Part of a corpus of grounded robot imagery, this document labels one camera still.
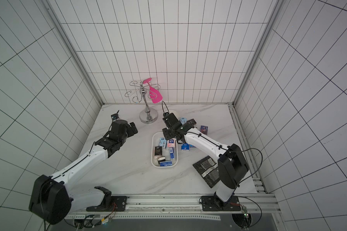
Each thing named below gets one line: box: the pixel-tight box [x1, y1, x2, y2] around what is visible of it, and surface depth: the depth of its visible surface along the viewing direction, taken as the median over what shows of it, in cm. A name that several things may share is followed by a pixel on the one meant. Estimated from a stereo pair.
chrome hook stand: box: [124, 80, 161, 124], surface depth 100 cm
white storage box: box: [150, 131, 179, 168], surface depth 88 cm
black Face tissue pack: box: [154, 146, 163, 156], surface depth 89 cm
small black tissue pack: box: [186, 118, 197, 126], surface depth 109 cm
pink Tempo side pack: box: [167, 138, 176, 148], surface depth 92 cm
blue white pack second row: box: [180, 142, 190, 152], surface depth 94 cm
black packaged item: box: [192, 155, 220, 189], surface depth 83 cm
